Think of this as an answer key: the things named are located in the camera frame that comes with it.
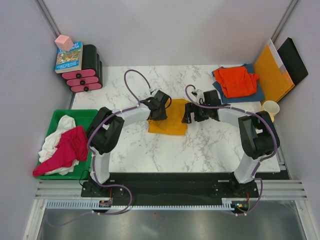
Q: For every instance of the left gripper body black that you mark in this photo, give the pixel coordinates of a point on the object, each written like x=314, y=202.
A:
x=162, y=115

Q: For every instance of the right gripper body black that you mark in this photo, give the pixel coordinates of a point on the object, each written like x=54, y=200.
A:
x=201, y=113

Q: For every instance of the yellow t shirt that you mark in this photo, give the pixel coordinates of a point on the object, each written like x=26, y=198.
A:
x=173, y=125

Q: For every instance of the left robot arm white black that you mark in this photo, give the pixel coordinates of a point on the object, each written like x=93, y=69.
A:
x=104, y=131

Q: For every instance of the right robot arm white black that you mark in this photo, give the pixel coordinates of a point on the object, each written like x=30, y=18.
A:
x=258, y=136

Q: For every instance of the orange folded t shirt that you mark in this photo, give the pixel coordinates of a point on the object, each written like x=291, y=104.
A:
x=236, y=82

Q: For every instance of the blue folded t shirt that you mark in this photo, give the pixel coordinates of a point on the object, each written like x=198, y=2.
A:
x=258, y=96

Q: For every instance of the yellow mug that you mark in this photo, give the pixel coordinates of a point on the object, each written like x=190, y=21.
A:
x=271, y=107

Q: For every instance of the green plastic bin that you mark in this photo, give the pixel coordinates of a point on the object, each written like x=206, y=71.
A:
x=82, y=117

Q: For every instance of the black pink drawer organizer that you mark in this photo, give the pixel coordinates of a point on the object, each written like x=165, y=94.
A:
x=90, y=77

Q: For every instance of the orange padded envelope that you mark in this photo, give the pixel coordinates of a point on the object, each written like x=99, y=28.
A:
x=274, y=79

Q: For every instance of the magenta t shirt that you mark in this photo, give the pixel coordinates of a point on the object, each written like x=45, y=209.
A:
x=72, y=145

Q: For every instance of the white t shirt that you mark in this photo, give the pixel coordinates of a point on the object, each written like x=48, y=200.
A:
x=49, y=147

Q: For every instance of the colourful paperback book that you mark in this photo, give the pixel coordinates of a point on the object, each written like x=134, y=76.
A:
x=69, y=61

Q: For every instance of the black flat board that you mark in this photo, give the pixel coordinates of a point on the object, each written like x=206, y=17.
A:
x=292, y=61

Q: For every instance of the pink cube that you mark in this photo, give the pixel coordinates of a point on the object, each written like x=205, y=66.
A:
x=64, y=42

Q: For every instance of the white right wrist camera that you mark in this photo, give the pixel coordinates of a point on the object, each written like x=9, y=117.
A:
x=199, y=96

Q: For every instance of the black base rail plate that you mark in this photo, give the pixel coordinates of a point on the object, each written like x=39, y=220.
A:
x=170, y=189

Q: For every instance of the white cable duct strip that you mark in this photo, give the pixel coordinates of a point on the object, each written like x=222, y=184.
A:
x=96, y=204

